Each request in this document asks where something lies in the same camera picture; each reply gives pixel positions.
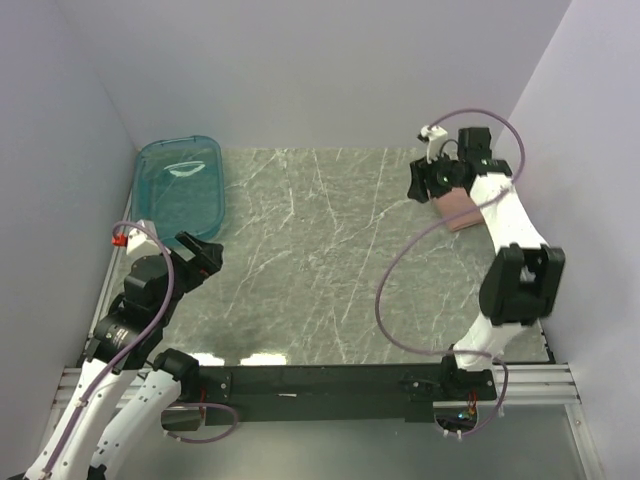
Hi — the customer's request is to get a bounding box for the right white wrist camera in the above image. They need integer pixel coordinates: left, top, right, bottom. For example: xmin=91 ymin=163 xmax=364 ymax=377
xmin=417 ymin=125 xmax=449 ymax=163

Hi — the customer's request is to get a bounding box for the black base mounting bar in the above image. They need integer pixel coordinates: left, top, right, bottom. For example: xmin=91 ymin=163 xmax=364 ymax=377
xmin=182 ymin=360 xmax=498 ymax=423

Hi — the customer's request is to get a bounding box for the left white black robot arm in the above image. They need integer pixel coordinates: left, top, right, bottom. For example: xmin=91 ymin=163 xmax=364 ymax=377
xmin=20 ymin=232 xmax=224 ymax=479

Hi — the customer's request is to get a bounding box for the pink printed t shirt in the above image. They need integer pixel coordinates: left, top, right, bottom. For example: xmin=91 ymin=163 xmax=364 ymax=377
xmin=432 ymin=188 xmax=484 ymax=232

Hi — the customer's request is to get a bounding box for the aluminium extrusion rail frame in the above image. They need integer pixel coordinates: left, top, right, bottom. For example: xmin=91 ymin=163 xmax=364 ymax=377
xmin=29 ymin=149 xmax=611 ymax=480

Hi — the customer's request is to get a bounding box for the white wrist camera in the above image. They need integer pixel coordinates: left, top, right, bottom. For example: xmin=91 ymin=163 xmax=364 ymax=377
xmin=111 ymin=220 xmax=161 ymax=260
xmin=417 ymin=125 xmax=449 ymax=163

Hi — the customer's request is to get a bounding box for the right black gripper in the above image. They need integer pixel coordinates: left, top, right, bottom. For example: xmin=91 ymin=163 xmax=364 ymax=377
xmin=407 ymin=147 xmax=463 ymax=205

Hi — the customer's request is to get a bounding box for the teal transparent plastic bin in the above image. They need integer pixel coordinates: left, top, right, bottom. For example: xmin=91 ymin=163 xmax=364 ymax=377
xmin=130 ymin=135 xmax=225 ymax=247

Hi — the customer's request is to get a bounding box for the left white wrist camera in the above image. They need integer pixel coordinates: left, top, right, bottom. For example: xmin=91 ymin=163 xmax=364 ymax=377
xmin=111 ymin=220 xmax=161 ymax=260

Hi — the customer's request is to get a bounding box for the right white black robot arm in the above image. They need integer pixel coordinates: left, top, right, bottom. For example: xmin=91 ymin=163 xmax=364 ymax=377
xmin=407 ymin=126 xmax=566 ymax=399

